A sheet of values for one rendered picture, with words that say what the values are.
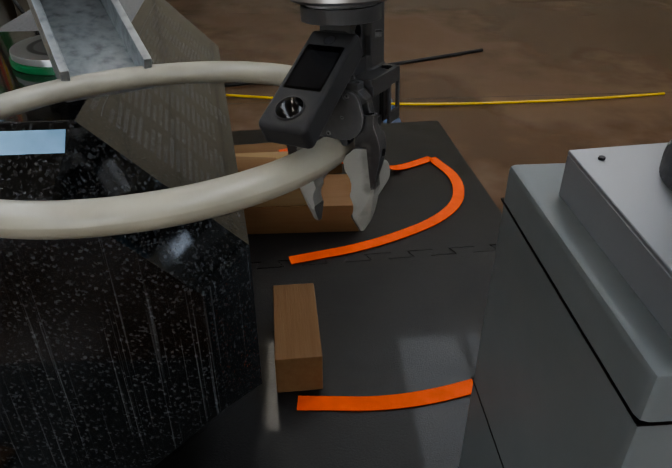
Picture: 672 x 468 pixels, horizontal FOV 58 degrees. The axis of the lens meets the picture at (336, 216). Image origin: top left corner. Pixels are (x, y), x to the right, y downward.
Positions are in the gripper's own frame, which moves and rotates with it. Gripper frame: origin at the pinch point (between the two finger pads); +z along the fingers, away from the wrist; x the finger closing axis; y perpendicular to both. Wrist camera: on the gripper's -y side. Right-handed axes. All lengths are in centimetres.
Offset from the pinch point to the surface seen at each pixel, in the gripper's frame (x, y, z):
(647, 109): -14, 309, 79
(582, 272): -22.3, 13.1, 7.8
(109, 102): 59, 23, 3
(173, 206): 4.3, -16.8, -7.8
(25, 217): 13.0, -23.3, -7.9
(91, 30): 55, 20, -11
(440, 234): 38, 137, 82
